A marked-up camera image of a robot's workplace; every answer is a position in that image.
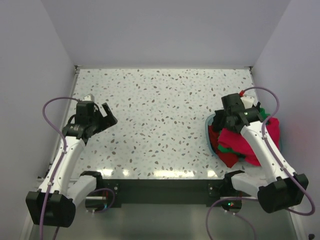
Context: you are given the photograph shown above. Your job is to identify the pink red t-shirt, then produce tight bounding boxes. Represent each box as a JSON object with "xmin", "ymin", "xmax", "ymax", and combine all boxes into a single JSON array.
[{"xmin": 218, "ymin": 117, "xmax": 280, "ymax": 167}]

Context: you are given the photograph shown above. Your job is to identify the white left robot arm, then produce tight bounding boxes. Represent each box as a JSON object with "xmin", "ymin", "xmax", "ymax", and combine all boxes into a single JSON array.
[{"xmin": 25, "ymin": 100, "xmax": 118, "ymax": 228}]

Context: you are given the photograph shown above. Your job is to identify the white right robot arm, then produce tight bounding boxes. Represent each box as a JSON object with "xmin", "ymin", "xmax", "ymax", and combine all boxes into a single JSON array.
[{"xmin": 207, "ymin": 93, "xmax": 309, "ymax": 213}]

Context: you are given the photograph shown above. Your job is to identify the blue plastic laundry basket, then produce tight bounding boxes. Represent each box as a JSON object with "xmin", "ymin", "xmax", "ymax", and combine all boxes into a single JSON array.
[{"xmin": 203, "ymin": 113, "xmax": 284, "ymax": 161}]

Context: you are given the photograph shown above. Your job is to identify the dark red t-shirt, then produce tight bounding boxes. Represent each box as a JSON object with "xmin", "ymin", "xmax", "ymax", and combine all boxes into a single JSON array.
[{"xmin": 208, "ymin": 125, "xmax": 220, "ymax": 154}]

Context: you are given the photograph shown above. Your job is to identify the green t-shirt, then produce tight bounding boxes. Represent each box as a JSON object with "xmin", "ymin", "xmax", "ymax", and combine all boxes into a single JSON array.
[{"xmin": 216, "ymin": 106, "xmax": 273, "ymax": 155}]

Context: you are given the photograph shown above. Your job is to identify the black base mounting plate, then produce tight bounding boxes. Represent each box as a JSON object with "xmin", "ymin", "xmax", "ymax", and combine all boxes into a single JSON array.
[{"xmin": 103, "ymin": 179, "xmax": 245, "ymax": 208}]

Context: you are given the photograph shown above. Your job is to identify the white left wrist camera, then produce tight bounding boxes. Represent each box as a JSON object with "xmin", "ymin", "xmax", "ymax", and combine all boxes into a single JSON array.
[{"xmin": 80, "ymin": 93, "xmax": 95, "ymax": 102}]

